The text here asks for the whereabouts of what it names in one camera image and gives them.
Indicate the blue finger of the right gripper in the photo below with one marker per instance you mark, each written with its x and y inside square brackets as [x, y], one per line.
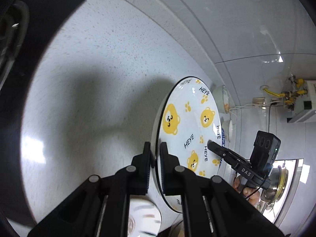
[217, 149]

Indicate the bear plate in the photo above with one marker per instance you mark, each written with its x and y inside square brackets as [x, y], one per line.
[186, 120]

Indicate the right hand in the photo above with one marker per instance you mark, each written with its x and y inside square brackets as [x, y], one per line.
[254, 198]

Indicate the wall power socket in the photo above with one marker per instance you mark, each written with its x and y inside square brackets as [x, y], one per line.
[258, 101]

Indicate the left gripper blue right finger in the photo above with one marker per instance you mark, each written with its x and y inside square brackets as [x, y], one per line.
[211, 207]

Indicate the blue patterned bowl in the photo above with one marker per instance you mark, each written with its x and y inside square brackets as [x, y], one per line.
[223, 138]

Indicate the small cream bowl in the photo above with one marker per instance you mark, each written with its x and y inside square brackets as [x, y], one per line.
[227, 127]

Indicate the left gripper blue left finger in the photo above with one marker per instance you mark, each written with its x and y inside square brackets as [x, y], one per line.
[99, 206]

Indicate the white gas water heater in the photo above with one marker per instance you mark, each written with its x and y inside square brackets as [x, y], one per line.
[304, 104]

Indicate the black camera box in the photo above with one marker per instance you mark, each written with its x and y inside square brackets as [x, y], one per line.
[266, 147]

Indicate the white bowl with leaf pattern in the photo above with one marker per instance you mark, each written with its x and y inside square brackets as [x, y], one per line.
[221, 97]

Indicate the black gas stove top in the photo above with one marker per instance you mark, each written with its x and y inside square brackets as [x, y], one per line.
[45, 19]

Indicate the white plate with mandala centre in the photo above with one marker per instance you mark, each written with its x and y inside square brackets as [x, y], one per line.
[144, 217]

